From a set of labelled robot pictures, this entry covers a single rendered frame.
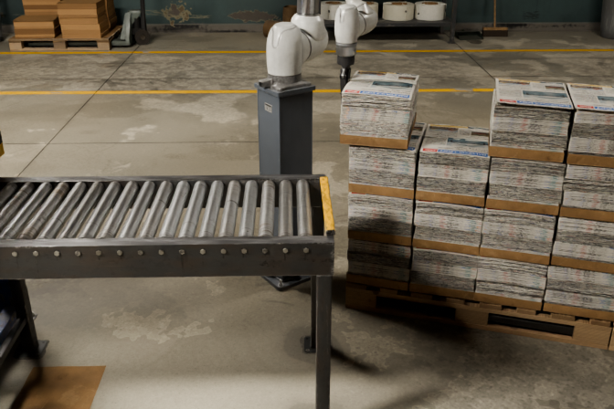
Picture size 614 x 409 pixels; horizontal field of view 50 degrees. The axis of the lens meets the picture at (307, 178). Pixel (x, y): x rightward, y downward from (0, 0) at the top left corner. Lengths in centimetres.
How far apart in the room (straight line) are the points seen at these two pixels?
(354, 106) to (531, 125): 70
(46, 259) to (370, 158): 135
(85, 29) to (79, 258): 653
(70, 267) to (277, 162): 120
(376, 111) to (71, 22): 630
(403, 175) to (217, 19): 679
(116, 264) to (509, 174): 156
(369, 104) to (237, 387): 125
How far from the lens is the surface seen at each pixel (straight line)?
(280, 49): 296
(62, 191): 263
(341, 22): 285
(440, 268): 302
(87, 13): 857
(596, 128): 276
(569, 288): 305
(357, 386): 279
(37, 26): 877
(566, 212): 288
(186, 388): 281
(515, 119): 273
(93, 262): 222
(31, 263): 228
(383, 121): 275
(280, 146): 304
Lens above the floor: 183
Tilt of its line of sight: 24 degrees down
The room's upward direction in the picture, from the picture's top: straight up
